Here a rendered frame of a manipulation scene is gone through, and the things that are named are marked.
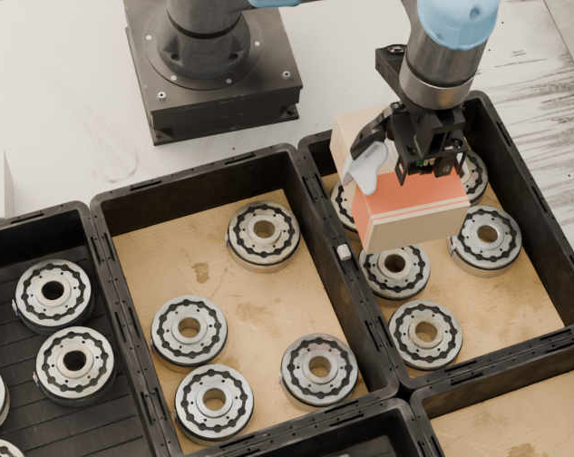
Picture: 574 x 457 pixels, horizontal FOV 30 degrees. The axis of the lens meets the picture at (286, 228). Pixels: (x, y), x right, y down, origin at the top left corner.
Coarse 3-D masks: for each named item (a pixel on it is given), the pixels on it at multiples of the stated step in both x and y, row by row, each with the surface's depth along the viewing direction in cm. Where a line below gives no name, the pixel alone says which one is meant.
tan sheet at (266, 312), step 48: (144, 240) 155; (192, 240) 156; (144, 288) 152; (192, 288) 152; (240, 288) 153; (288, 288) 153; (144, 336) 148; (192, 336) 149; (240, 336) 149; (288, 336) 149; (336, 336) 150
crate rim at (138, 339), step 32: (224, 160) 151; (256, 160) 152; (128, 192) 148; (96, 224) 145; (320, 224) 147; (352, 288) 142; (128, 320) 138; (384, 352) 138; (160, 416) 132; (320, 416) 134; (224, 448) 131
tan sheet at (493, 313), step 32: (448, 256) 157; (448, 288) 155; (480, 288) 155; (512, 288) 155; (544, 288) 155; (384, 320) 152; (480, 320) 152; (512, 320) 153; (544, 320) 153; (480, 352) 150
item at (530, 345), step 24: (480, 96) 159; (312, 144) 154; (504, 144) 155; (312, 168) 151; (528, 168) 153; (336, 216) 148; (552, 216) 150; (360, 288) 143; (384, 336) 139; (552, 336) 142; (480, 360) 139; (408, 384) 136
